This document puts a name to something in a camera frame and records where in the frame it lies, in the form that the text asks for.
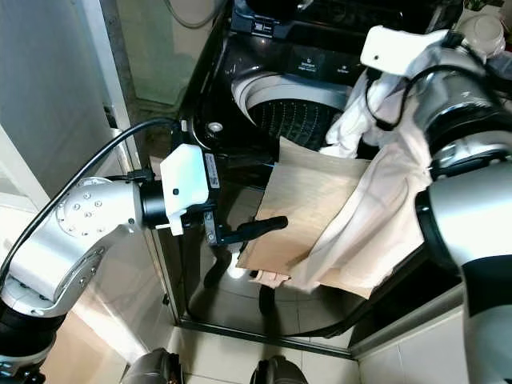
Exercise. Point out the dark left robot foot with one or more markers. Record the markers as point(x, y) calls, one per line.
point(152, 368)

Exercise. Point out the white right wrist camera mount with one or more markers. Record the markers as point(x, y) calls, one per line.
point(396, 50)

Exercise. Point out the black top-load washing machine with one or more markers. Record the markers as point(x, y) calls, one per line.
point(296, 56)

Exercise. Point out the cream white garment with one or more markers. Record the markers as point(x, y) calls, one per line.
point(376, 208)

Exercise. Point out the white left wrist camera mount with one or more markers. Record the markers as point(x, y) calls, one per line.
point(184, 184)

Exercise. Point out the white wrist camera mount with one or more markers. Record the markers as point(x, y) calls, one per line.
point(396, 50)
point(184, 184)

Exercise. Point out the round beige jar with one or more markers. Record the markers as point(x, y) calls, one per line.
point(484, 34)

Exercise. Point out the grey aluminium door frame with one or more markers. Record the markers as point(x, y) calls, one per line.
point(48, 64)

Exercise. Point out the dark robot foot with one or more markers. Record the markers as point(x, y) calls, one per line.
point(152, 368)
point(276, 371)

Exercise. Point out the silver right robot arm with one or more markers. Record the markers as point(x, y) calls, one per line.
point(472, 216)

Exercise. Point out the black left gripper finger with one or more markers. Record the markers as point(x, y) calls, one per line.
point(256, 228)

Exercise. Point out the dark right robot foot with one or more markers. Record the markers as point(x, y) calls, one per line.
point(276, 371)

